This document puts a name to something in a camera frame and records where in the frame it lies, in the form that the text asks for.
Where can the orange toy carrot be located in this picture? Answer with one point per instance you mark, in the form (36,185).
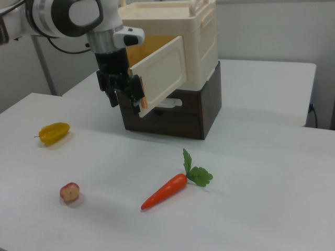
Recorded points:
(167,191)

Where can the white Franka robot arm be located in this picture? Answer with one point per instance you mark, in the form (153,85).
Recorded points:
(65,15)

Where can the dark brown drawer box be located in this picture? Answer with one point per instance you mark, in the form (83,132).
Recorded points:
(209,104)

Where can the plain dark brown drawer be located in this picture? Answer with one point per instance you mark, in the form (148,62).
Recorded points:
(170,125)

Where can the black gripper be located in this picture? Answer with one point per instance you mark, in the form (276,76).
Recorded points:
(112,68)

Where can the cream cabinet door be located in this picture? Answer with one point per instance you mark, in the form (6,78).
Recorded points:
(162,73)

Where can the cream plastic cabinet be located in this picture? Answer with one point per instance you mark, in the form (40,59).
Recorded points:
(199,52)

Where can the yellow toy pepper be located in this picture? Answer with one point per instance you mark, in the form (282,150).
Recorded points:
(53,133)

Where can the red toy fruit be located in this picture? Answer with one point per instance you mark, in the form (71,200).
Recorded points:
(69,192)

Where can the grey metal pole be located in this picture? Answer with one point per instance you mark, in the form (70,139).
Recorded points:
(44,68)

